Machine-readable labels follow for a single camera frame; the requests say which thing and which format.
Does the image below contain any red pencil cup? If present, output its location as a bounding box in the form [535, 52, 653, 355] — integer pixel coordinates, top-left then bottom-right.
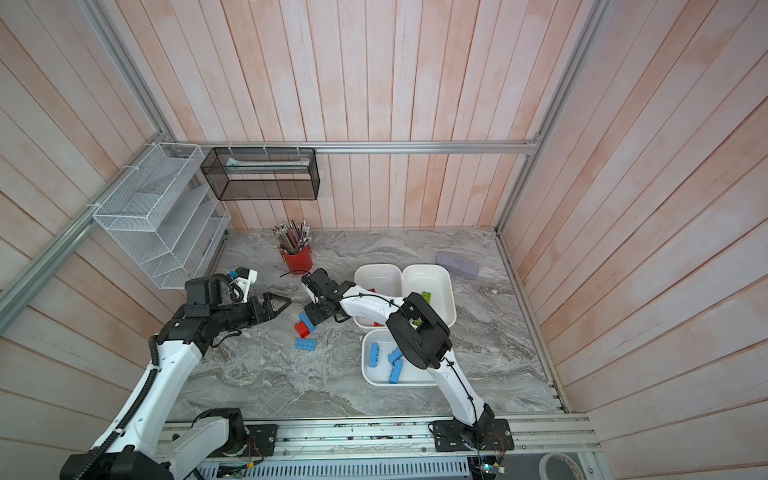
[280, 245, 313, 275]

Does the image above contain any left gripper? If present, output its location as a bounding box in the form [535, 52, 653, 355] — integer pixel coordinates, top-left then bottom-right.
[212, 292, 292, 332]

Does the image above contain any white bin rear left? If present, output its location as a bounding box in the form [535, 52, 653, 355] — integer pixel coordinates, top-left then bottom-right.
[354, 264, 403, 297]

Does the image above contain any white bin rear right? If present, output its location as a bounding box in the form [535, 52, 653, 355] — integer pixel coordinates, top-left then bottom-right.
[401, 264, 457, 328]

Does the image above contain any black mesh basket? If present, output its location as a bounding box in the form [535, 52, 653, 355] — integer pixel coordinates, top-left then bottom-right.
[201, 146, 321, 201]

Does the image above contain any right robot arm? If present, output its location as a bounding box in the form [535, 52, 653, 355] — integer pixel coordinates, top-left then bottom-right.
[301, 268, 495, 448]

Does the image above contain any white bin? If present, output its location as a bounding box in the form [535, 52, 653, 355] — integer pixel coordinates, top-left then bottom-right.
[401, 264, 457, 328]
[354, 264, 403, 297]
[361, 328, 436, 387]

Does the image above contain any blue long brick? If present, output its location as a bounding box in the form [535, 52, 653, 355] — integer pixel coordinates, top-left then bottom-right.
[367, 342, 380, 369]

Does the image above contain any bundle of pencils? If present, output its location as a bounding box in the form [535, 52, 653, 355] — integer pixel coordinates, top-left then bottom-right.
[271, 220, 311, 255]

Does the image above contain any aluminium front rail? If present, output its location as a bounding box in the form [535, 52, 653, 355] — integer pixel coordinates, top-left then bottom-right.
[103, 413, 602, 466]

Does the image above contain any white bin front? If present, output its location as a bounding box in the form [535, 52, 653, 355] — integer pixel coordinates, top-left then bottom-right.
[361, 328, 436, 387]

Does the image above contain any white wire mesh shelf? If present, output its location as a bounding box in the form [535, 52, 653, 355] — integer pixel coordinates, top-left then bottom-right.
[94, 143, 231, 290]

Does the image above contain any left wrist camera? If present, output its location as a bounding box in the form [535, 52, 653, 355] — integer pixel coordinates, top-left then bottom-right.
[229, 267, 258, 299]

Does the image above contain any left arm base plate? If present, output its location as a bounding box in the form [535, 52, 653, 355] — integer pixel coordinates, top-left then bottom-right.
[243, 424, 278, 459]

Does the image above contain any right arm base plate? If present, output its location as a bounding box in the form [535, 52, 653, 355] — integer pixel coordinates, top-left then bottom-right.
[428, 419, 515, 453]

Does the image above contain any blue brick top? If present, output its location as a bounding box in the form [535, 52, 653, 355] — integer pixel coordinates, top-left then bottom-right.
[387, 348, 403, 364]

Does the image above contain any red brick low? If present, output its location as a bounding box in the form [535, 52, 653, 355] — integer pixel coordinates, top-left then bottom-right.
[294, 322, 313, 339]

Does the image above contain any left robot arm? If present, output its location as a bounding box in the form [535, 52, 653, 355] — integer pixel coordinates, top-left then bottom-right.
[59, 274, 291, 479]

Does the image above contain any black corrugated cable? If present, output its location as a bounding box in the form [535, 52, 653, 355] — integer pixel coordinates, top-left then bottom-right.
[71, 335, 163, 480]

